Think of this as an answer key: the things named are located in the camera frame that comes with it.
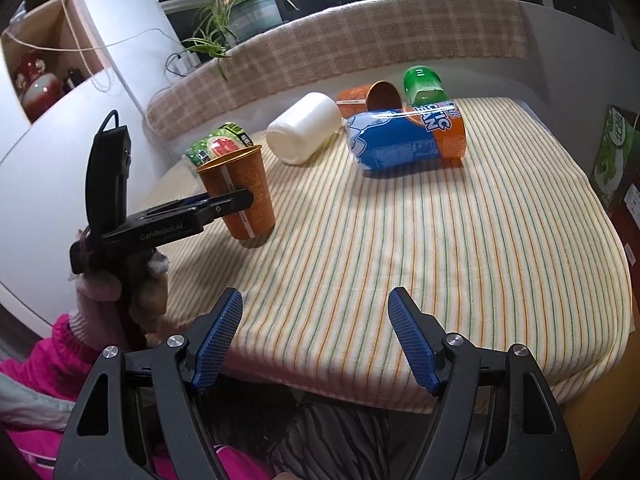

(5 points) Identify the striped yellow table cloth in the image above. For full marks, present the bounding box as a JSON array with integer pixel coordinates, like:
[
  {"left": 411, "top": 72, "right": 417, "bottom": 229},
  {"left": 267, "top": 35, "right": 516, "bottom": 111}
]
[{"left": 158, "top": 98, "right": 632, "bottom": 412}]

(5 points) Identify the white hanging cable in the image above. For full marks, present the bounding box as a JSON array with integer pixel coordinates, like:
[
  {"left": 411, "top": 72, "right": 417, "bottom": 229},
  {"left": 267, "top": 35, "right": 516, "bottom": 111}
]
[{"left": 2, "top": 24, "right": 184, "bottom": 53}]

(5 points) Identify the pink sleeve forearm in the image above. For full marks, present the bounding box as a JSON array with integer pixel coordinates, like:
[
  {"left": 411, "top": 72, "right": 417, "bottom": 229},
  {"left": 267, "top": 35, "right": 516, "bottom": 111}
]
[{"left": 0, "top": 311, "right": 274, "bottom": 480}]

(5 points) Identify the red white ceramic vase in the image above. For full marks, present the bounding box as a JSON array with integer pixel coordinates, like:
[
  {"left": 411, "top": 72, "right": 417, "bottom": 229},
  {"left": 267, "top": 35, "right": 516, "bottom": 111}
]
[{"left": 13, "top": 51, "right": 62, "bottom": 122}]

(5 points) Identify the orange paper cup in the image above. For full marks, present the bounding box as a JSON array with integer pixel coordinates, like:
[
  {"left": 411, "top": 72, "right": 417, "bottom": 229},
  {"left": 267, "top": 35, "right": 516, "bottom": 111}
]
[
  {"left": 198, "top": 145, "right": 276, "bottom": 240},
  {"left": 335, "top": 80, "right": 402, "bottom": 118}
]

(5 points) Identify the green label plastic cup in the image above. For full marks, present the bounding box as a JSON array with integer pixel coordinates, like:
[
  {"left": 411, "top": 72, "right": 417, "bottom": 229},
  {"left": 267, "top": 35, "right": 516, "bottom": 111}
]
[{"left": 183, "top": 122, "right": 253, "bottom": 168}]

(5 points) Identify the grey fuzzy fabric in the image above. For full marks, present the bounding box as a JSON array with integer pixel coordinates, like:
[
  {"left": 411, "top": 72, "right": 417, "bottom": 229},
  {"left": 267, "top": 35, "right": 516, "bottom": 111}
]
[{"left": 267, "top": 400, "right": 390, "bottom": 479}]

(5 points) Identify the potted spider plant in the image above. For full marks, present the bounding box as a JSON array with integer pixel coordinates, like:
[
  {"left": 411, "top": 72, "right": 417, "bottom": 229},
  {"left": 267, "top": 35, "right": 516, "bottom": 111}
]
[{"left": 182, "top": 0, "right": 297, "bottom": 79}]

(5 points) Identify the plaid beige sill cloth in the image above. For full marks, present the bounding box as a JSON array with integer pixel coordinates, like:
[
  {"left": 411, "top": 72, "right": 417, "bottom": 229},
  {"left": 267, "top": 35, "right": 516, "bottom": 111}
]
[{"left": 146, "top": 0, "right": 528, "bottom": 141}]

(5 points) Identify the dark small bottle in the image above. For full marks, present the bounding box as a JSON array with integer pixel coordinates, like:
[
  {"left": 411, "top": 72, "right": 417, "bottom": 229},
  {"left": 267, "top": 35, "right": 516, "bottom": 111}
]
[{"left": 63, "top": 67, "right": 86, "bottom": 94}]

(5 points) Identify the green cardboard box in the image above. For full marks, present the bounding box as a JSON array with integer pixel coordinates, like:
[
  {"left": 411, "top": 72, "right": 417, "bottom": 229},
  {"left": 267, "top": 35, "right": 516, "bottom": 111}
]
[{"left": 589, "top": 105, "right": 639, "bottom": 212}]

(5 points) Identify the white power adapter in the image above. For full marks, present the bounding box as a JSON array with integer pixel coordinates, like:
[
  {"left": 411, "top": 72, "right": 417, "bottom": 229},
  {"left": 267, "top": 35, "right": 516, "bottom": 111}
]
[{"left": 183, "top": 51, "right": 202, "bottom": 72}]

